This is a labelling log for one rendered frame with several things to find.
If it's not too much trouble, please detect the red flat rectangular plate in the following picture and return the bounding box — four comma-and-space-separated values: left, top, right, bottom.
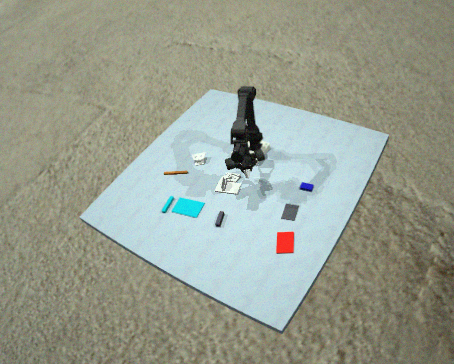
277, 232, 294, 254

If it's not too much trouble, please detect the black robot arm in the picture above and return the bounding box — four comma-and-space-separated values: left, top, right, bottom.
230, 87, 264, 170

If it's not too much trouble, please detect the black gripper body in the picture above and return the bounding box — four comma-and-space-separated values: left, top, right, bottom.
225, 148, 265, 170

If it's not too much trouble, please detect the small blue block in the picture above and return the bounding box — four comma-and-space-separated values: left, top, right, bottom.
299, 182, 313, 192

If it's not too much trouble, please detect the dark grey flat rectangle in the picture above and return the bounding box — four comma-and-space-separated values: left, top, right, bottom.
281, 204, 299, 221

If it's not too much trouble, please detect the cyan flat square plate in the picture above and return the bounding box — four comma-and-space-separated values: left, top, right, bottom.
172, 198, 205, 218

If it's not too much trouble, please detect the cyan flat bar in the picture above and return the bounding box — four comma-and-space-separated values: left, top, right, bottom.
161, 196, 175, 213

